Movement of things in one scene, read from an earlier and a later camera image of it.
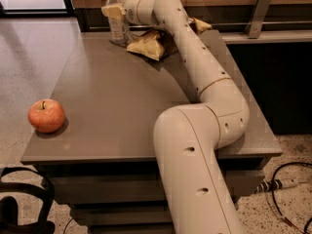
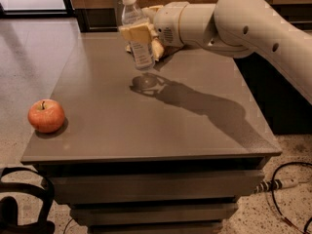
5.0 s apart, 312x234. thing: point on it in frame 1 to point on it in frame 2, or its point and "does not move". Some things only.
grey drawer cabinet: [96, 136] does not move
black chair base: [9, 210] does not move
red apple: [46, 115] does not move
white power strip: [278, 184] does not move
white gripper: [130, 11] to [166, 22]
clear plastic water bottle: [118, 27] to [135, 32]
